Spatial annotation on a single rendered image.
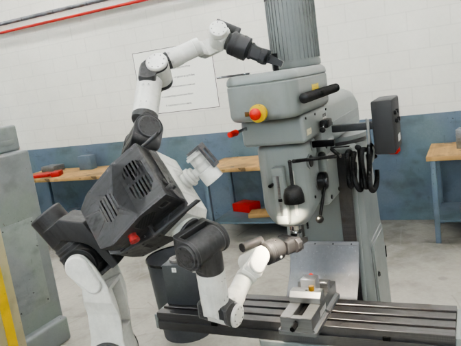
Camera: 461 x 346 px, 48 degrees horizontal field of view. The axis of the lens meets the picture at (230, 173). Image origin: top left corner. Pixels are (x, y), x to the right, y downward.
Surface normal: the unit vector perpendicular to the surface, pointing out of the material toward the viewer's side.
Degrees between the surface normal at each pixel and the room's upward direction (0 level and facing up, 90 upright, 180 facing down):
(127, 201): 74
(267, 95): 90
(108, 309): 115
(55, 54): 90
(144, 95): 53
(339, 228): 90
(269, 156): 90
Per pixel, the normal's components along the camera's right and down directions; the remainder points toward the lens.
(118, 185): -0.58, -0.04
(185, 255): -0.65, 0.36
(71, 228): -0.08, 0.19
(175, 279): -0.35, 0.22
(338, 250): -0.42, -0.24
